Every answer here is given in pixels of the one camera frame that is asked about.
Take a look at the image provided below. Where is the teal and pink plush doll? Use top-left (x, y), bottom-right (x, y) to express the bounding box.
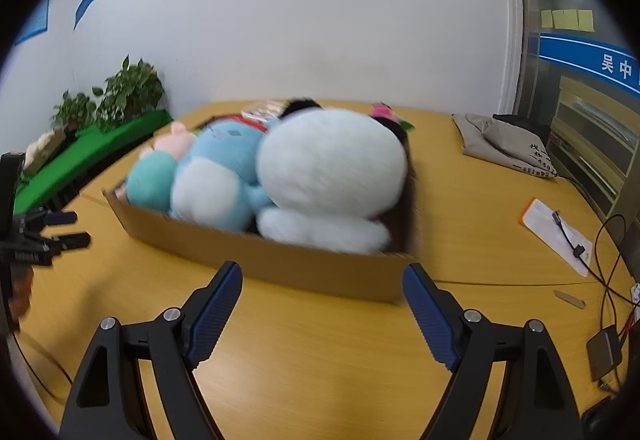
top-left (116, 121), bottom-right (201, 213)

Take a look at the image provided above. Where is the cardboard box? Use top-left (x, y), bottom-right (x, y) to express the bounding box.
top-left (102, 102), bottom-right (418, 305)

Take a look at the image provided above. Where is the person's left forearm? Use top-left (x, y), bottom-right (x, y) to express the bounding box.
top-left (7, 265), bottom-right (35, 321)

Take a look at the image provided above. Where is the green cloth covered table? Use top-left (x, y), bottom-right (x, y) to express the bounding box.
top-left (12, 110), bottom-right (173, 215)

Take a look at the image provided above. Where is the white paper card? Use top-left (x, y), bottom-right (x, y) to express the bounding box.
top-left (518, 198), bottom-right (593, 277)

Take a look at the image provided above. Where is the white panda plush toy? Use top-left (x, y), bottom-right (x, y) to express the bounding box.
top-left (255, 98), bottom-right (408, 255)

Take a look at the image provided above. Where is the grey power adapter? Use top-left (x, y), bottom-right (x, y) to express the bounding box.
top-left (586, 326), bottom-right (624, 382)

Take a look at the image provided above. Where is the blue wall poster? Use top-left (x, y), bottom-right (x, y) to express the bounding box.
top-left (14, 0), bottom-right (52, 45)

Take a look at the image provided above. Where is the blue plush toy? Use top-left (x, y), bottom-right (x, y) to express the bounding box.
top-left (169, 117), bottom-right (281, 231)

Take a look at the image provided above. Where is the black cable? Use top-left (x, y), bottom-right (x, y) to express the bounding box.
top-left (552, 211), bottom-right (636, 391)

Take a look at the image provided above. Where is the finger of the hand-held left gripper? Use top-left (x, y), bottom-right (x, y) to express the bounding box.
top-left (31, 210), bottom-right (79, 227)
top-left (44, 232), bottom-right (92, 253)

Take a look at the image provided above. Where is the brown wooden box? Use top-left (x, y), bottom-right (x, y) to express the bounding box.
top-left (22, 130), bottom-right (67, 177)

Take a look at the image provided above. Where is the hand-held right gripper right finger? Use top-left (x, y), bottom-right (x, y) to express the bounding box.
top-left (402, 263), bottom-right (585, 440)

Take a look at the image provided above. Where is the blue door sign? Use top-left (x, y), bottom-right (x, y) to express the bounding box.
top-left (539, 34), bottom-right (640, 95)

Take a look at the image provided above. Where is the large potted green plant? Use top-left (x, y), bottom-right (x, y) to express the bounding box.
top-left (92, 54), bottom-right (166, 131)

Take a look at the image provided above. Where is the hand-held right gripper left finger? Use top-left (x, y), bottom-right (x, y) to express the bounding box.
top-left (59, 261), bottom-right (244, 440)

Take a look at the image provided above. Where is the grey cloth bag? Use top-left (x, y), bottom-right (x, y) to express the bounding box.
top-left (452, 113), bottom-right (558, 181)

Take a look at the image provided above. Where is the pink plush toy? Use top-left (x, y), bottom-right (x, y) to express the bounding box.
top-left (371, 103), bottom-right (416, 131)

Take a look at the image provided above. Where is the small potted green plant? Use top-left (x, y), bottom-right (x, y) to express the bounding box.
top-left (50, 90), bottom-right (98, 133)

